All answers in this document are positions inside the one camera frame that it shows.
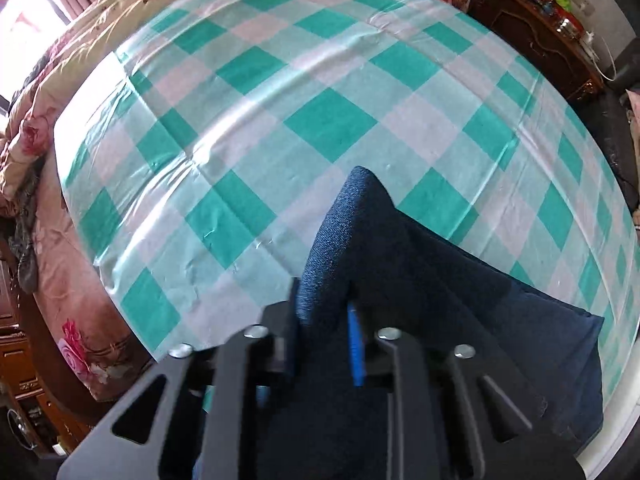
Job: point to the floral red quilt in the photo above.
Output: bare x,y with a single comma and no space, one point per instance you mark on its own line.
191,149

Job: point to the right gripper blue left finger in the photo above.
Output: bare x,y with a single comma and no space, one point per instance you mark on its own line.
194,413

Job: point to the black leather armchair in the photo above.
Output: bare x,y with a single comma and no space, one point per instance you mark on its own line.
607,116

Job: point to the dark wooden nightstand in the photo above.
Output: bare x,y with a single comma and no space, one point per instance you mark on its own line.
523,25

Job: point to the blue denim jeans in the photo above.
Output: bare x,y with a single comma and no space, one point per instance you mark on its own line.
317,424

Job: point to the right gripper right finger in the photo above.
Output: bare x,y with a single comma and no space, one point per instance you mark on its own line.
456,415

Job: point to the green white checkered cloth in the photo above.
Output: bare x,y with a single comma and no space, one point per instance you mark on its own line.
528,190

